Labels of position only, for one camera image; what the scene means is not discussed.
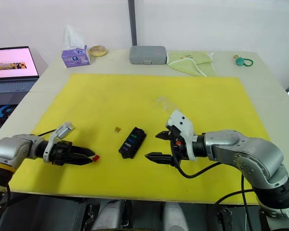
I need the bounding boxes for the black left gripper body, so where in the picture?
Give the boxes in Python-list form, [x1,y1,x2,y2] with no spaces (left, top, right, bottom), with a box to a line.
[50,141,74,167]

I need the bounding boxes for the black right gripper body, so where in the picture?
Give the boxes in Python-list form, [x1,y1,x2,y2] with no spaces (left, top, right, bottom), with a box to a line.
[167,124,184,168]

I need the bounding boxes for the grey rounded robot leg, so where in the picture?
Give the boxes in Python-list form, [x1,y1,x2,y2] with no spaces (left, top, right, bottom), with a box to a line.
[91,199,126,231]
[162,202,190,231]

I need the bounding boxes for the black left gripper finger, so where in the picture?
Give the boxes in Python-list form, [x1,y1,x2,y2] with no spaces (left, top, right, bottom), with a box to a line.
[70,155,94,167]
[71,146,96,157]

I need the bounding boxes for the yellow foam mat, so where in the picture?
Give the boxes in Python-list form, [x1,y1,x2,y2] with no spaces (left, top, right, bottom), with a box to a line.
[8,73,272,205]

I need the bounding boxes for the teal ring keychain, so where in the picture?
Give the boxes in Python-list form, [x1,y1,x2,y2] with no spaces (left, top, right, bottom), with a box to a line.
[233,54,254,68]

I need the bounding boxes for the open laptop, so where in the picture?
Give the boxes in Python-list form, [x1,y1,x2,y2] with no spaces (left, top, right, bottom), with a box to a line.
[0,46,40,93]

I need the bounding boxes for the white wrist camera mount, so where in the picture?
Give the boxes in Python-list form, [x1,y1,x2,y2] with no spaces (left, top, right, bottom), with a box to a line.
[42,121,76,163]
[165,109,198,162]

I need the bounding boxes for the grey plastic case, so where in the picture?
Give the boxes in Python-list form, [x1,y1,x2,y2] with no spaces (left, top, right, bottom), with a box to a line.
[129,45,167,65]

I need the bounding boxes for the black right shoulder cable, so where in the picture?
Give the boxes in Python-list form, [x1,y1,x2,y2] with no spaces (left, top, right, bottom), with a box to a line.
[212,172,257,231]

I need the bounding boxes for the black box with blue logo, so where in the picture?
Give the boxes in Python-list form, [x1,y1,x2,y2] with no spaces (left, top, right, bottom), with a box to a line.
[0,92,27,126]

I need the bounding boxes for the purple tissue box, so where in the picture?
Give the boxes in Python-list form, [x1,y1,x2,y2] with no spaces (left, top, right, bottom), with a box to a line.
[61,24,92,68]

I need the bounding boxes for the clear plastic cover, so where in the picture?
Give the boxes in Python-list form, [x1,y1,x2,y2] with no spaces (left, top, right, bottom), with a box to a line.
[156,96,182,114]

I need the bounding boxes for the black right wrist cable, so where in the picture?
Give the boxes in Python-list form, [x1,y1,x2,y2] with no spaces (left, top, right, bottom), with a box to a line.
[175,159,223,180]

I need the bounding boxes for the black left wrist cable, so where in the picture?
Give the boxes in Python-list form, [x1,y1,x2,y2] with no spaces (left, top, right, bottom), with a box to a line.
[34,129,57,137]

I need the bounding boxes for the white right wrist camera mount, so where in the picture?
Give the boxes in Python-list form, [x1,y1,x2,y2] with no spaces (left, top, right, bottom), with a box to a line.
[165,109,198,162]

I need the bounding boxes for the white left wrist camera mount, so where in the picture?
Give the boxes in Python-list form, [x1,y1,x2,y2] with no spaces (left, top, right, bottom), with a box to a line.
[42,121,76,163]

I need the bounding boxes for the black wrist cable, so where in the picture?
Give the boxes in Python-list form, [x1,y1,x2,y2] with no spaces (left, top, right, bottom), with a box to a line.
[175,159,223,180]
[34,129,57,137]

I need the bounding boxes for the light green cloth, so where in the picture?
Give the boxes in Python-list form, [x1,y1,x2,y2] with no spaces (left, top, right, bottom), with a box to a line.
[166,51,218,78]

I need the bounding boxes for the round bread bun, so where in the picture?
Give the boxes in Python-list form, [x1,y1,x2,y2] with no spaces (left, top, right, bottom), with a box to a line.
[89,45,108,57]

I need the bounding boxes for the dark vertical post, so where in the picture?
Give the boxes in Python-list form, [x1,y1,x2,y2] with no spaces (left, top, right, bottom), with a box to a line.
[128,0,138,47]

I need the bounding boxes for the black fuse box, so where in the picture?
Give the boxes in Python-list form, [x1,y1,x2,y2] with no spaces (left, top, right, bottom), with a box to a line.
[118,126,147,160]

